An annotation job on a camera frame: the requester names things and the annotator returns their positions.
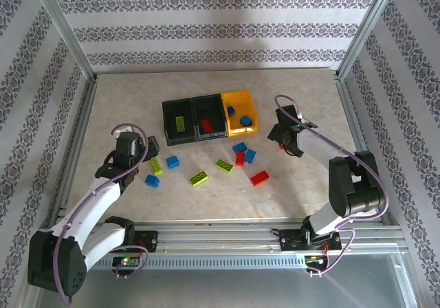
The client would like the black plastic bin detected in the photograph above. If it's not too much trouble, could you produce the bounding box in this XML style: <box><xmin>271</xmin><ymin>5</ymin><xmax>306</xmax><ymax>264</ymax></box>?
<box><xmin>162</xmin><ymin>98</ymin><xmax>199</xmax><ymax>147</ymax></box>
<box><xmin>191</xmin><ymin>93</ymin><xmax>230</xmax><ymax>141</ymax></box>

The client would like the yellow plastic bin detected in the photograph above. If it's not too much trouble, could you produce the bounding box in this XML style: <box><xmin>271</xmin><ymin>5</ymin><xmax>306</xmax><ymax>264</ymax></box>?
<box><xmin>221</xmin><ymin>89</ymin><xmax>260</xmax><ymax>138</ymax></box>

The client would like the grey metal sheet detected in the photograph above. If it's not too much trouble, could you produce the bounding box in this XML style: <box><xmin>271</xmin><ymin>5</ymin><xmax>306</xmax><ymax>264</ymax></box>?
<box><xmin>34</xmin><ymin>268</ymin><xmax>413</xmax><ymax>308</ymax></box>

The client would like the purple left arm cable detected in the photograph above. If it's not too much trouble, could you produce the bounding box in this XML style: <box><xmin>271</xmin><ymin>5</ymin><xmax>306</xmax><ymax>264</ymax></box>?
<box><xmin>54</xmin><ymin>122</ymin><xmax>151</xmax><ymax>307</ymax></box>

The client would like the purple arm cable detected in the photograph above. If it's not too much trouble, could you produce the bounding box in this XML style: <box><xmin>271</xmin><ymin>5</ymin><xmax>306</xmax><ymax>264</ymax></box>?
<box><xmin>54</xmin><ymin>122</ymin><xmax>151</xmax><ymax>307</ymax></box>
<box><xmin>274</xmin><ymin>94</ymin><xmax>389</xmax><ymax>278</ymax></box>

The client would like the aluminium side rail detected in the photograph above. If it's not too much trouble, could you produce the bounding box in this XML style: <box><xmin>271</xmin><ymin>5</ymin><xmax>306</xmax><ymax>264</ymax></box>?
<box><xmin>47</xmin><ymin>76</ymin><xmax>100</xmax><ymax>226</ymax></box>
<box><xmin>334</xmin><ymin>76</ymin><xmax>393</xmax><ymax>225</ymax></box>

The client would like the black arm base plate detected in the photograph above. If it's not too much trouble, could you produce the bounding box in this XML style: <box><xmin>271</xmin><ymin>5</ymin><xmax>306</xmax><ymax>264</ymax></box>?
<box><xmin>133</xmin><ymin>230</ymin><xmax>159</xmax><ymax>254</ymax></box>
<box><xmin>280</xmin><ymin>228</ymin><xmax>342</xmax><ymax>253</ymax></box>

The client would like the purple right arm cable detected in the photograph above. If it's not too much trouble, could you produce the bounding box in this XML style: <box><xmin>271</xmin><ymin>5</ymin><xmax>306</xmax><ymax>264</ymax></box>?
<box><xmin>274</xmin><ymin>94</ymin><xmax>389</xmax><ymax>278</ymax></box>

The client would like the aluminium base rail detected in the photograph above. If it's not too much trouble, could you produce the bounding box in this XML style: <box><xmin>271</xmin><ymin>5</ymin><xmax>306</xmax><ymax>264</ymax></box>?
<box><xmin>32</xmin><ymin>218</ymin><xmax>410</xmax><ymax>254</ymax></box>

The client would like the grey slotted cable duct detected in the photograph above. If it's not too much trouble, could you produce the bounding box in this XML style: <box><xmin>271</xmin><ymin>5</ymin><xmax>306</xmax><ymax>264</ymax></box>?
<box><xmin>46</xmin><ymin>254</ymin><xmax>309</xmax><ymax>271</ymax></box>

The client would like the aluminium frame post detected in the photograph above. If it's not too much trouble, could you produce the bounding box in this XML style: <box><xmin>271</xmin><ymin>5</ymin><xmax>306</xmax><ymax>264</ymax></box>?
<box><xmin>29</xmin><ymin>0</ymin><xmax>98</xmax><ymax>80</ymax></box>
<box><xmin>335</xmin><ymin>0</ymin><xmax>402</xmax><ymax>80</ymax></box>

